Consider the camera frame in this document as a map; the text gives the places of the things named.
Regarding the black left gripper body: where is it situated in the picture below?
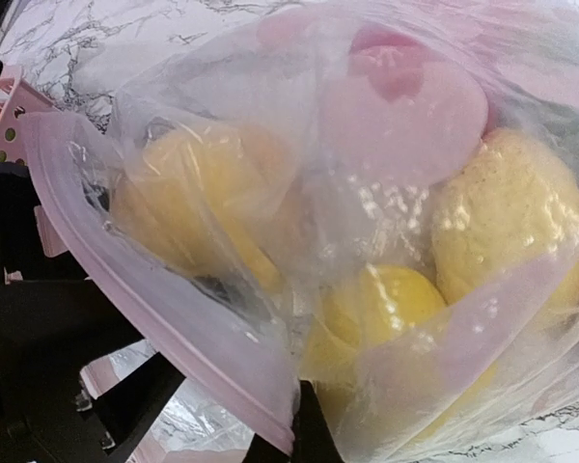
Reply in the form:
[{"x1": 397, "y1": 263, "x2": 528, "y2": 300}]
[{"x1": 0, "y1": 52, "x2": 141, "y2": 463}]

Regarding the yellow fake peach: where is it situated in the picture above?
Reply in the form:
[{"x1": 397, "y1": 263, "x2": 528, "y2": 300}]
[{"x1": 431, "y1": 128, "x2": 579, "y2": 304}]

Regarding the red fake apple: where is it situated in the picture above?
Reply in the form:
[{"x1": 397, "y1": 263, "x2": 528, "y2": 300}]
[{"x1": 339, "y1": 27, "x2": 465, "y2": 107}]

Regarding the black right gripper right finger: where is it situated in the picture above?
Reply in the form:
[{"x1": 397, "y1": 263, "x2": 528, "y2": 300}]
[{"x1": 291, "y1": 380, "x2": 343, "y2": 463}]

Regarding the yellow fake bell pepper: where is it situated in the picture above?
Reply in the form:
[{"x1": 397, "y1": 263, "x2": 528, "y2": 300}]
[{"x1": 110, "y1": 124, "x2": 303, "y2": 293}]

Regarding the pink perforated plastic basket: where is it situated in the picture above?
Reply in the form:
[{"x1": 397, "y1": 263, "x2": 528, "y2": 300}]
[{"x1": 0, "y1": 66, "x2": 57, "y2": 166}]

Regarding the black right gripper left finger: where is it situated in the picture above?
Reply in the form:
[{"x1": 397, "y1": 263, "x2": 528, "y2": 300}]
[{"x1": 242, "y1": 434, "x2": 291, "y2": 463}]

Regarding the clear zip top bag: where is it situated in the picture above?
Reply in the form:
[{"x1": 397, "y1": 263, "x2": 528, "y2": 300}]
[{"x1": 22, "y1": 1, "x2": 579, "y2": 462}]

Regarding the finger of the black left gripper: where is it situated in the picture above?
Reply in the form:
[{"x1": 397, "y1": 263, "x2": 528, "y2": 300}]
[{"x1": 74, "y1": 353, "x2": 184, "y2": 458}]

